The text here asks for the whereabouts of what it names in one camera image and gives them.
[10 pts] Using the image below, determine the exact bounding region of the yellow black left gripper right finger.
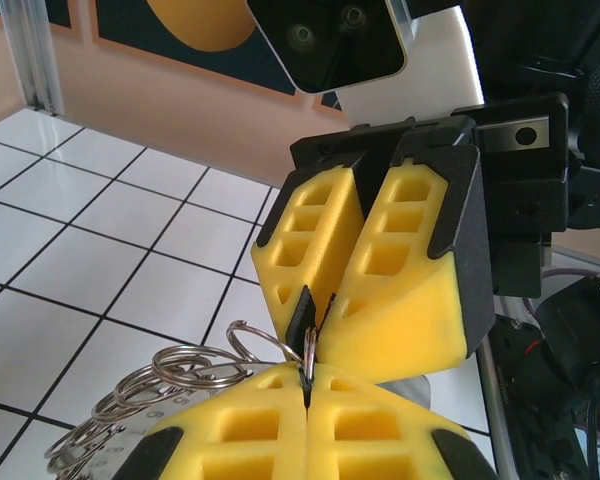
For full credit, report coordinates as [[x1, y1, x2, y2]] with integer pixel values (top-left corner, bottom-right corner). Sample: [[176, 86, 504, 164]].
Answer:
[[305, 361, 502, 480]]

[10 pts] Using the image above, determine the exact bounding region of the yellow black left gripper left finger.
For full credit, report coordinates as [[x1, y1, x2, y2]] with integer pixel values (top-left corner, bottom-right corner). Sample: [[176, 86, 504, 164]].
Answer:
[[113, 362, 310, 480]]

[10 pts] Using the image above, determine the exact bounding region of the silver split key ring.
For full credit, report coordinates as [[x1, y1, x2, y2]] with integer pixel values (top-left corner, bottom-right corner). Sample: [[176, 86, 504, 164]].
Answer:
[[301, 327, 320, 389]]

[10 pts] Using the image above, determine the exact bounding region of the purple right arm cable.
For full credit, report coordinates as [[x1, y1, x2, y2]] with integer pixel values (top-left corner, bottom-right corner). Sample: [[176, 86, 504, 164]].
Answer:
[[540, 263, 600, 282]]

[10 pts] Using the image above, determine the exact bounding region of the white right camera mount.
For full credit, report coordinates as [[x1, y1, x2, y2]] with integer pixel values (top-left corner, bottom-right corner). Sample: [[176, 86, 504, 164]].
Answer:
[[337, 7, 484, 129]]

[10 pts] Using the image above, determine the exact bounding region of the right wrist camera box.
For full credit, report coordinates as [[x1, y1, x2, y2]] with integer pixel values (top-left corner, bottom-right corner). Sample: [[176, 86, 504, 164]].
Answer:
[[243, 0, 417, 95]]

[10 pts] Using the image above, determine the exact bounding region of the aluminium corner post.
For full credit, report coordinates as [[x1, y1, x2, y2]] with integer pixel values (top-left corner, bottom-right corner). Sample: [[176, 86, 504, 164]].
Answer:
[[0, 0, 65, 117]]

